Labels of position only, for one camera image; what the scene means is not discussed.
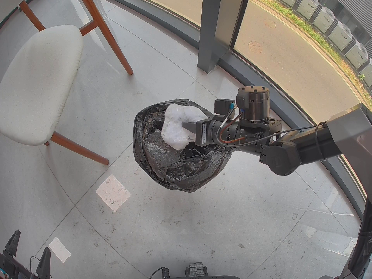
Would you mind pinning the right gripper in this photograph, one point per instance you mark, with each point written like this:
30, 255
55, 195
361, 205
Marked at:
223, 134

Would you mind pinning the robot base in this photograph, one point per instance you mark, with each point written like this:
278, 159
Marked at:
200, 270

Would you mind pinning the black plastic bag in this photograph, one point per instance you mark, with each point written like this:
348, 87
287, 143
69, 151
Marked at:
174, 167

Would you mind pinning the white plastic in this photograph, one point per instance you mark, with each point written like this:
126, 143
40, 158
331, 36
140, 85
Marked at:
177, 126

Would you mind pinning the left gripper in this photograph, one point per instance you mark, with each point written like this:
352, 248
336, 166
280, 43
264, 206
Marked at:
14, 270

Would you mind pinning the white cushioned wooden chair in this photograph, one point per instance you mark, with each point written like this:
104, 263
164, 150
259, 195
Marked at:
37, 83

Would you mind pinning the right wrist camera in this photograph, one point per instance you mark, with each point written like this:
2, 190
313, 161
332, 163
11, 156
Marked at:
223, 107

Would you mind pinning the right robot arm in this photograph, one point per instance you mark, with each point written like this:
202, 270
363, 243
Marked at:
290, 153

